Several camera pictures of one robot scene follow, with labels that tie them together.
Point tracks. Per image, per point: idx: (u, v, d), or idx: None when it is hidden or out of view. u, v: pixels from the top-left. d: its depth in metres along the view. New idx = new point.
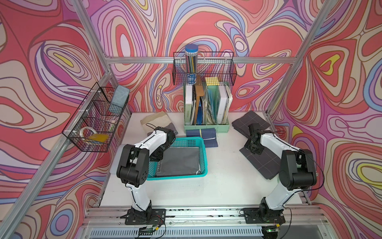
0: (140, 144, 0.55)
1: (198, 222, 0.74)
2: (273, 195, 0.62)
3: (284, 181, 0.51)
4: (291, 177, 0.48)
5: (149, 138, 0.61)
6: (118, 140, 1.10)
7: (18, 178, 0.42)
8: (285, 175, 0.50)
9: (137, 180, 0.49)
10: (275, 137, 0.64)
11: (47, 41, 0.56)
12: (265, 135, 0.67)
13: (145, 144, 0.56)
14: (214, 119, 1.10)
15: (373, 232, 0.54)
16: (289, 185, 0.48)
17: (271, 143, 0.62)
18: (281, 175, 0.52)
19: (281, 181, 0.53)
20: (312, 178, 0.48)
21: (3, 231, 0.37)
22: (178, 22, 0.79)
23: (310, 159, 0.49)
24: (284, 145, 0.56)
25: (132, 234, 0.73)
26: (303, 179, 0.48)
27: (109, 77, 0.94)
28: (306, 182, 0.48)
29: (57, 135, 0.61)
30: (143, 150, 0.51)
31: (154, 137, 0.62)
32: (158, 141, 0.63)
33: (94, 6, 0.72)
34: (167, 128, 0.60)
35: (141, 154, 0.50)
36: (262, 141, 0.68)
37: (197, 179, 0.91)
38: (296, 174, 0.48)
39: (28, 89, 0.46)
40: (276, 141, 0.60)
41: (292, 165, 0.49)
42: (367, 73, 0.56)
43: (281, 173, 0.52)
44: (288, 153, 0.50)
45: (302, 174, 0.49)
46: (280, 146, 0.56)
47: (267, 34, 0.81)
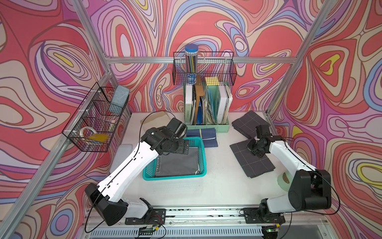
0: (105, 186, 0.40)
1: (198, 222, 0.74)
2: (275, 202, 0.61)
3: (295, 201, 0.46)
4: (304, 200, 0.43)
5: (124, 169, 0.42)
6: (118, 140, 1.10)
7: (18, 178, 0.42)
8: (297, 196, 0.45)
9: (107, 221, 0.40)
10: (287, 148, 0.57)
11: (47, 41, 0.56)
12: (275, 144, 0.60)
13: (115, 181, 0.41)
14: (214, 119, 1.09)
15: (373, 232, 0.54)
16: (301, 207, 0.43)
17: (281, 153, 0.56)
18: (292, 195, 0.47)
19: (292, 199, 0.48)
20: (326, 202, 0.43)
21: (3, 232, 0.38)
22: (178, 22, 0.79)
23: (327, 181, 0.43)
24: (297, 161, 0.50)
25: (132, 234, 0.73)
26: (316, 201, 0.43)
27: (109, 77, 0.94)
28: (320, 205, 0.43)
29: (57, 135, 0.61)
30: (102, 201, 0.38)
31: (133, 165, 0.43)
32: (137, 167, 0.44)
33: (94, 6, 0.72)
34: (155, 143, 0.46)
35: (99, 206, 0.37)
36: (271, 150, 0.61)
37: (197, 179, 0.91)
38: (310, 198, 0.43)
39: (28, 89, 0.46)
40: (289, 155, 0.53)
41: (305, 187, 0.43)
42: (367, 73, 0.55)
43: (293, 193, 0.47)
44: (302, 175, 0.44)
45: (316, 197, 0.44)
46: (292, 162, 0.50)
47: (266, 35, 0.81)
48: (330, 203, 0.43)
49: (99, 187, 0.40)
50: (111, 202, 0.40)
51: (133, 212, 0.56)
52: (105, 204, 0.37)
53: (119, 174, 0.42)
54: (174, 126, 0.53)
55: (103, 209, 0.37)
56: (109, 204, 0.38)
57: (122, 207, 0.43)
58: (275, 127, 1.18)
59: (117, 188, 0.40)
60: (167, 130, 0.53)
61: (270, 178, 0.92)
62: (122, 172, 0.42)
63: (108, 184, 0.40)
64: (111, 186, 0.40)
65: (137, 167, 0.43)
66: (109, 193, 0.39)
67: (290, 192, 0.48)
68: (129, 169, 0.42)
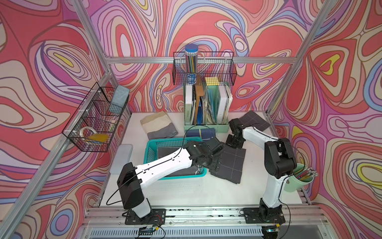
0: (142, 171, 0.44)
1: (198, 222, 0.74)
2: (267, 191, 0.64)
3: (269, 170, 0.56)
4: (275, 165, 0.52)
5: (160, 164, 0.46)
6: (118, 140, 1.10)
7: (18, 178, 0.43)
8: (270, 165, 0.55)
9: (124, 206, 0.43)
10: (256, 130, 0.69)
11: (47, 41, 0.56)
12: (246, 130, 0.70)
13: (150, 171, 0.45)
14: (214, 119, 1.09)
15: (373, 233, 0.54)
16: (275, 174, 0.53)
17: (251, 135, 0.67)
18: (266, 166, 0.57)
19: (267, 171, 0.57)
20: (292, 163, 0.53)
21: (3, 231, 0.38)
22: (178, 22, 0.79)
23: (288, 145, 0.54)
24: (264, 137, 0.61)
25: (132, 234, 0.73)
26: (284, 164, 0.53)
27: (109, 77, 0.94)
28: (288, 167, 0.53)
29: (57, 135, 0.61)
30: (135, 182, 0.41)
31: (169, 165, 0.47)
32: (172, 169, 0.48)
33: (94, 6, 0.72)
34: (194, 155, 0.50)
35: (130, 186, 0.41)
36: (244, 135, 0.72)
37: (197, 179, 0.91)
38: (280, 162, 0.53)
39: (28, 89, 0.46)
40: (257, 133, 0.65)
41: (275, 154, 0.53)
42: (367, 73, 0.55)
43: (265, 164, 0.57)
44: (269, 145, 0.54)
45: (284, 161, 0.54)
46: (261, 138, 0.61)
47: (266, 34, 0.81)
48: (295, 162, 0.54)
49: (136, 169, 0.44)
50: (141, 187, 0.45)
51: (139, 208, 0.56)
52: (138, 186, 0.41)
53: (155, 167, 0.46)
54: (215, 146, 0.57)
55: (134, 191, 0.40)
56: (140, 187, 0.41)
57: (142, 195, 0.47)
58: (275, 127, 1.18)
59: (150, 178, 0.44)
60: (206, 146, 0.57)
61: None
62: (158, 166, 0.46)
63: (144, 171, 0.44)
64: (146, 174, 0.44)
65: (172, 167, 0.48)
66: (143, 179, 0.43)
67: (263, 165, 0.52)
68: (165, 167, 0.46)
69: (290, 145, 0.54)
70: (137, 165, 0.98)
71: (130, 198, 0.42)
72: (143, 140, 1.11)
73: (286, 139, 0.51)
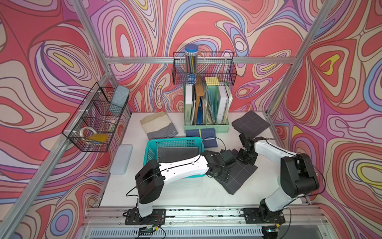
0: (165, 169, 0.47)
1: (198, 222, 0.74)
2: (274, 199, 0.61)
3: (288, 189, 0.49)
4: (294, 184, 0.46)
5: (182, 166, 0.50)
6: (118, 140, 1.10)
7: (18, 178, 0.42)
8: (288, 183, 0.48)
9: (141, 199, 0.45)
10: (269, 144, 0.63)
11: (47, 41, 0.56)
12: (259, 143, 0.65)
13: (173, 171, 0.48)
14: (214, 119, 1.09)
15: (373, 233, 0.54)
16: (294, 193, 0.46)
17: (265, 149, 0.61)
18: (284, 184, 0.50)
19: (286, 190, 0.50)
20: (314, 183, 0.47)
21: (3, 231, 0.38)
22: (178, 22, 0.79)
23: (308, 165, 0.48)
24: (279, 152, 0.55)
25: (132, 234, 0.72)
26: (305, 184, 0.46)
27: (109, 77, 0.94)
28: (309, 187, 0.46)
29: (57, 135, 0.61)
30: (158, 179, 0.44)
31: (189, 168, 0.50)
32: (191, 172, 0.51)
33: (94, 6, 0.72)
34: (212, 164, 0.54)
35: (153, 181, 0.44)
36: (257, 148, 0.66)
37: (197, 179, 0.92)
38: (299, 181, 0.46)
39: (28, 89, 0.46)
40: (272, 148, 0.59)
41: (293, 172, 0.47)
42: (367, 73, 0.56)
43: (284, 182, 0.50)
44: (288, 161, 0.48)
45: (305, 180, 0.47)
46: (276, 153, 0.55)
47: (267, 34, 0.81)
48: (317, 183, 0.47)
49: (160, 166, 0.47)
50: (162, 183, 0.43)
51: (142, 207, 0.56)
52: (160, 183, 0.43)
53: (177, 167, 0.49)
54: (228, 158, 0.60)
55: (155, 186, 0.42)
56: (162, 184, 0.43)
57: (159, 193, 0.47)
58: (274, 127, 1.18)
59: (172, 177, 0.47)
60: (221, 158, 0.61)
61: (270, 178, 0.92)
62: (180, 167, 0.49)
63: (167, 169, 0.47)
64: (168, 172, 0.47)
65: (191, 171, 0.51)
66: (166, 177, 0.45)
67: (282, 183, 0.51)
68: (186, 169, 0.50)
69: (311, 165, 0.48)
70: (136, 165, 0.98)
71: (150, 193, 0.44)
72: (143, 140, 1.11)
73: (307, 156, 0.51)
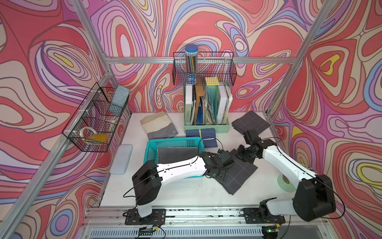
0: (163, 170, 0.47)
1: (198, 222, 0.74)
2: (276, 205, 0.60)
3: (302, 212, 0.44)
4: (311, 210, 0.42)
5: (180, 167, 0.50)
6: (118, 140, 1.10)
7: (18, 178, 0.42)
8: (303, 206, 0.44)
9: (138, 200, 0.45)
10: (283, 155, 0.54)
11: (47, 41, 0.56)
12: (269, 151, 0.57)
13: (170, 172, 0.47)
14: (214, 120, 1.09)
15: (374, 233, 0.54)
16: (310, 217, 0.42)
17: (278, 161, 0.53)
18: (297, 205, 0.46)
19: (299, 211, 0.46)
20: (331, 206, 0.43)
21: (3, 231, 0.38)
22: (178, 22, 0.79)
23: (329, 187, 0.42)
24: (295, 169, 0.48)
25: (132, 234, 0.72)
26: (323, 209, 0.42)
27: (109, 77, 0.94)
28: (326, 211, 0.42)
29: (57, 135, 0.61)
30: (155, 180, 0.43)
31: (187, 169, 0.50)
32: (189, 173, 0.51)
33: (94, 6, 0.72)
34: (209, 166, 0.54)
35: (150, 183, 0.43)
36: (266, 157, 0.59)
37: (197, 179, 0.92)
38: (317, 207, 0.42)
39: (28, 89, 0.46)
40: (287, 164, 0.51)
41: (312, 197, 0.42)
42: (367, 73, 0.55)
43: (298, 204, 0.45)
44: (306, 185, 0.42)
45: (322, 205, 0.43)
46: (291, 170, 0.48)
47: (266, 34, 0.81)
48: (334, 206, 0.43)
49: (158, 167, 0.47)
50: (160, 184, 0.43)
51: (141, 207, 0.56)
52: (158, 184, 0.43)
53: (175, 168, 0.49)
54: (226, 159, 0.60)
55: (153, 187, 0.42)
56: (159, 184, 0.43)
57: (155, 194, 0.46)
58: (275, 127, 1.18)
59: (170, 178, 0.47)
60: (218, 158, 0.61)
61: (270, 178, 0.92)
62: (178, 169, 0.49)
63: (165, 170, 0.47)
64: (166, 173, 0.46)
65: (189, 172, 0.51)
66: (163, 178, 0.45)
67: (294, 203, 0.47)
68: (184, 170, 0.49)
69: (332, 187, 0.43)
70: (136, 165, 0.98)
71: (148, 194, 0.44)
72: (143, 140, 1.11)
73: (325, 176, 0.44)
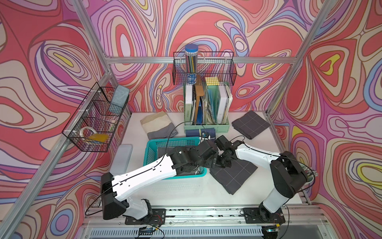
0: (118, 182, 0.41)
1: (198, 222, 0.74)
2: (271, 201, 0.60)
3: (284, 191, 0.48)
4: (290, 186, 0.46)
5: (140, 174, 0.43)
6: (118, 140, 1.10)
7: (18, 178, 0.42)
8: (282, 185, 0.47)
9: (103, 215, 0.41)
10: (250, 148, 0.62)
11: (47, 41, 0.56)
12: (239, 149, 0.63)
13: (127, 182, 0.41)
14: (214, 119, 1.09)
15: (373, 233, 0.54)
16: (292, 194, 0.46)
17: (248, 155, 0.60)
18: (279, 187, 0.49)
19: (281, 192, 0.49)
20: (304, 178, 0.48)
21: (3, 231, 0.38)
22: (178, 22, 0.79)
23: (293, 161, 0.49)
24: (263, 155, 0.54)
25: (132, 234, 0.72)
26: (298, 182, 0.47)
27: (109, 77, 0.94)
28: (302, 183, 0.47)
29: (57, 135, 0.61)
30: (109, 196, 0.39)
31: (148, 175, 0.43)
32: (152, 179, 0.44)
33: (94, 6, 0.72)
34: (179, 164, 0.45)
35: (104, 200, 0.38)
36: (238, 155, 0.64)
37: (197, 179, 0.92)
38: (293, 181, 0.47)
39: (28, 89, 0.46)
40: (255, 153, 0.57)
41: (285, 173, 0.47)
42: (367, 73, 0.55)
43: (278, 185, 0.49)
44: (276, 165, 0.47)
45: (297, 178, 0.48)
46: (261, 157, 0.54)
47: (266, 34, 0.81)
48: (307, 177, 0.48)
49: (113, 180, 0.42)
50: (116, 200, 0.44)
51: (131, 212, 0.55)
52: (111, 200, 0.38)
53: (133, 177, 0.42)
54: (205, 151, 0.49)
55: (107, 204, 0.37)
56: (114, 201, 0.38)
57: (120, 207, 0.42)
58: (275, 127, 1.18)
59: (127, 190, 0.41)
60: (196, 151, 0.50)
61: (269, 178, 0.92)
62: (136, 177, 0.42)
63: (121, 182, 0.41)
64: (123, 184, 0.41)
65: (152, 177, 0.43)
66: (118, 191, 0.40)
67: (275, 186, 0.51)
68: (143, 177, 0.43)
69: (295, 161, 0.49)
70: (137, 165, 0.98)
71: (105, 211, 0.40)
72: (143, 140, 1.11)
73: (289, 153, 0.50)
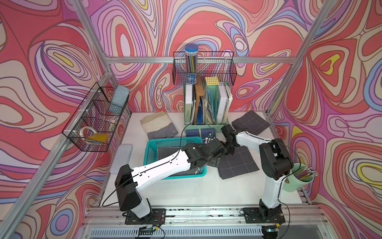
0: (139, 173, 0.43)
1: (198, 222, 0.74)
2: (267, 193, 0.63)
3: (268, 173, 0.55)
4: (273, 167, 0.52)
5: (159, 166, 0.46)
6: (118, 140, 1.10)
7: (18, 178, 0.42)
8: (267, 167, 0.54)
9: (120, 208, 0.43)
10: (248, 134, 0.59)
11: (46, 41, 0.56)
12: (239, 134, 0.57)
13: (146, 174, 0.44)
14: (214, 119, 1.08)
15: (374, 233, 0.54)
16: (275, 176, 0.52)
17: (245, 140, 0.67)
18: (264, 169, 0.56)
19: (266, 174, 0.56)
20: (289, 162, 0.54)
21: (4, 231, 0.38)
22: (178, 22, 0.79)
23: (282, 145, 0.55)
24: (258, 140, 0.61)
25: (132, 234, 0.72)
26: (282, 165, 0.53)
27: (109, 77, 0.94)
28: (286, 168, 0.53)
29: (57, 135, 0.61)
30: (130, 186, 0.40)
31: (167, 167, 0.46)
32: (169, 172, 0.47)
33: (94, 6, 0.72)
34: (193, 158, 0.48)
35: (125, 190, 0.40)
36: (237, 140, 0.73)
37: (197, 179, 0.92)
38: (277, 163, 0.53)
39: (28, 89, 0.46)
40: (252, 138, 0.64)
41: (270, 155, 0.53)
42: (367, 73, 0.55)
43: (264, 166, 0.56)
44: (264, 147, 0.54)
45: (281, 161, 0.54)
46: (255, 142, 0.61)
47: (266, 34, 0.81)
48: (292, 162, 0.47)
49: (133, 171, 0.44)
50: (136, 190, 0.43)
51: (137, 209, 0.56)
52: (133, 190, 0.40)
53: (152, 169, 0.45)
54: (215, 148, 0.53)
55: (129, 193, 0.39)
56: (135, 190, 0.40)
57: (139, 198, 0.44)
58: (274, 127, 1.18)
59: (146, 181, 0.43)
60: (207, 148, 0.55)
61: None
62: (155, 169, 0.45)
63: (140, 173, 0.44)
64: (142, 176, 0.43)
65: (169, 170, 0.46)
66: (139, 181, 0.42)
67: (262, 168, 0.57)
68: (162, 169, 0.45)
69: (284, 145, 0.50)
70: (137, 164, 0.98)
71: (125, 202, 0.41)
72: (143, 140, 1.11)
73: (280, 139, 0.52)
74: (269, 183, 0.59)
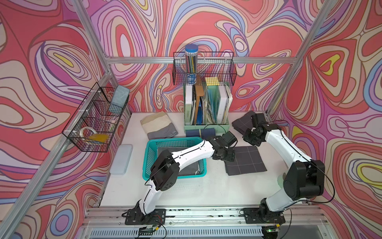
0: (178, 156, 0.53)
1: (198, 222, 0.74)
2: (275, 199, 0.61)
3: (290, 192, 0.48)
4: (300, 192, 0.45)
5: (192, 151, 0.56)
6: (118, 140, 1.10)
7: (17, 178, 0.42)
8: (292, 187, 0.47)
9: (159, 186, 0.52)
10: (285, 140, 0.56)
11: (47, 41, 0.56)
12: (271, 134, 0.59)
13: (184, 156, 0.53)
14: (214, 119, 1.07)
15: (374, 233, 0.54)
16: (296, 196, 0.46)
17: (277, 143, 0.56)
18: (287, 185, 0.49)
19: (287, 190, 0.50)
20: (318, 190, 0.46)
21: (3, 231, 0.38)
22: (178, 22, 0.79)
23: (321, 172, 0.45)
24: (292, 152, 0.50)
25: (132, 234, 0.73)
26: (310, 190, 0.46)
27: (109, 77, 0.94)
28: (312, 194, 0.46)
29: (57, 135, 0.61)
30: (174, 165, 0.49)
31: (198, 151, 0.57)
32: (200, 156, 0.57)
33: (94, 6, 0.72)
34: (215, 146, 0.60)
35: (170, 169, 0.49)
36: (268, 138, 0.61)
37: (197, 179, 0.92)
38: (305, 189, 0.46)
39: (28, 90, 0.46)
40: (286, 145, 0.53)
41: (302, 180, 0.45)
42: (367, 73, 0.55)
43: (288, 183, 0.49)
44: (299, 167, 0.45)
45: (311, 187, 0.46)
46: (289, 152, 0.51)
47: (266, 35, 0.81)
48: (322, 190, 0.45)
49: (172, 154, 0.53)
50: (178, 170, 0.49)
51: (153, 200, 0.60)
52: (176, 169, 0.48)
53: (188, 153, 0.55)
54: (230, 138, 0.66)
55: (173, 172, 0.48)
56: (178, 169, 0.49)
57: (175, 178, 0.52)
58: None
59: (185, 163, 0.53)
60: (222, 139, 0.68)
61: (270, 178, 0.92)
62: (189, 153, 0.55)
63: (179, 156, 0.53)
64: (181, 159, 0.52)
65: (200, 155, 0.57)
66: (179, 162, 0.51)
67: (285, 182, 0.50)
68: (195, 153, 0.56)
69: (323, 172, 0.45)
70: (137, 165, 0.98)
71: (168, 179, 0.50)
72: (143, 140, 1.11)
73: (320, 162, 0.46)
74: (282, 194, 0.55)
